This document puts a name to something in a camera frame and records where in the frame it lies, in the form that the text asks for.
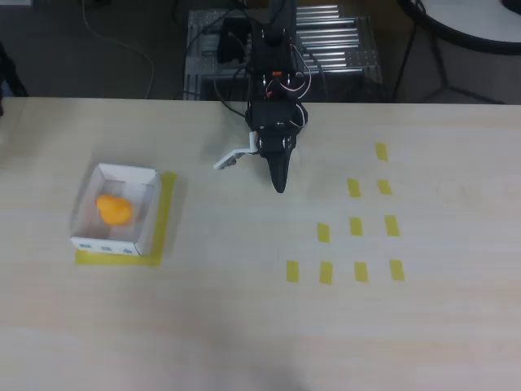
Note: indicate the white cardboard box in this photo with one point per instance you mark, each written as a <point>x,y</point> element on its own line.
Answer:
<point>122,173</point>

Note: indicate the yellow rubber duck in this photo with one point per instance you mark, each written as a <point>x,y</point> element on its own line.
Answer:
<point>116,209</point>

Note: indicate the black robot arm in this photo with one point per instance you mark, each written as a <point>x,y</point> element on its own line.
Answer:
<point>277,57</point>

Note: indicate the round white table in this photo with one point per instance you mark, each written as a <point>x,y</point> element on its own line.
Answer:
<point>468,20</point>

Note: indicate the short yellow tape mark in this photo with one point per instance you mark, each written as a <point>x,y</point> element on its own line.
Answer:
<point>381,152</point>

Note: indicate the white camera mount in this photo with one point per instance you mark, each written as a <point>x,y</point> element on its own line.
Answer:
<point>226,161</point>

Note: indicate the aluminium roller rack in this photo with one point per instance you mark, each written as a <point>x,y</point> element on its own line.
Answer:
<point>342,45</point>

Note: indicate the dark bulky object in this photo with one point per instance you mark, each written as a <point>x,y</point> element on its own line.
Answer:
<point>10,77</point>

